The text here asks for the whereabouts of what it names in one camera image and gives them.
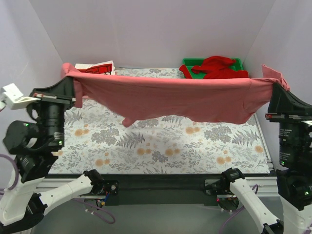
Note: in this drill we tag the red t shirt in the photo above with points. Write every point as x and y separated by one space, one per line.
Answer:
217 68

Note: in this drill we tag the folded red printed shirt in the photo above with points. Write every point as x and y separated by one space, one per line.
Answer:
107 69

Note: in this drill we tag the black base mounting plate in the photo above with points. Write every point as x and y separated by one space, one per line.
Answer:
207 195

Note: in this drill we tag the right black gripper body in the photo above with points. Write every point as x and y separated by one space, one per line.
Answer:
288 116

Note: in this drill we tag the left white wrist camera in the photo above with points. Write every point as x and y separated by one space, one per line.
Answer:
12 98

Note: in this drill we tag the pink t shirt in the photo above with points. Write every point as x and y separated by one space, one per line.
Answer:
232 100

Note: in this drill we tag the green plastic bin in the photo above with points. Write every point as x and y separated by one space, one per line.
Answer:
192 70

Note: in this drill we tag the folded white shirt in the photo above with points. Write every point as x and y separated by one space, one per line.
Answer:
80 66

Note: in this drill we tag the floral patterned table mat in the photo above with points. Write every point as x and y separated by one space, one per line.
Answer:
95 138

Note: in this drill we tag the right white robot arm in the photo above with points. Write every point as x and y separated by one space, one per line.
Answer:
294 183

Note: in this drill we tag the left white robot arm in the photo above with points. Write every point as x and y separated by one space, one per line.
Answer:
33 144

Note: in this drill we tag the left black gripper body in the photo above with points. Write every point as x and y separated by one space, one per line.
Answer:
54 98

